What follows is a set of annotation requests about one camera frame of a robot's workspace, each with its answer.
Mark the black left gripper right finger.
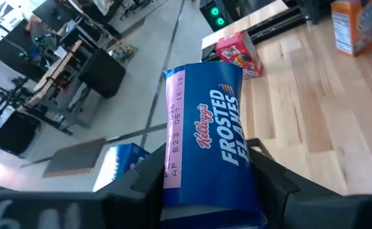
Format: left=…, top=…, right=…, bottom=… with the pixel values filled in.
left=247, top=138, right=344, bottom=229

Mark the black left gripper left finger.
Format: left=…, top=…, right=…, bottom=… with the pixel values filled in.
left=95, top=144, right=167, bottom=229

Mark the blue Frosted Flakes cereal box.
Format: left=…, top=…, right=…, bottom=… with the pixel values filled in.
left=92, top=142, right=151, bottom=193
left=160, top=61, right=269, bottom=229

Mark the red Froot Loops cereal box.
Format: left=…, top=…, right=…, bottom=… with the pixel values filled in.
left=215, top=30, right=263, bottom=80

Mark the orange Mini-Wheats cereal box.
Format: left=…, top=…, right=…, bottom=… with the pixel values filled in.
left=331, top=0, right=372, bottom=57

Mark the grey hazard-edged floor mat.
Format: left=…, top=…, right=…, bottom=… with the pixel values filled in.
left=42, top=137, right=107, bottom=178

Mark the black cabinet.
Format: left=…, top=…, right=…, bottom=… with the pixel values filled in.
left=78, top=48, right=127, bottom=99

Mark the wooden workbench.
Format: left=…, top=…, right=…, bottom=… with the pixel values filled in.
left=16, top=39, right=84, bottom=112

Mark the black device with green lights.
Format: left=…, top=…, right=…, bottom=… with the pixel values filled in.
left=199, top=0, right=230, bottom=32

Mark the black aluminium station frame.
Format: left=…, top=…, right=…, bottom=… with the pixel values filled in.
left=201, top=6, right=307, bottom=61

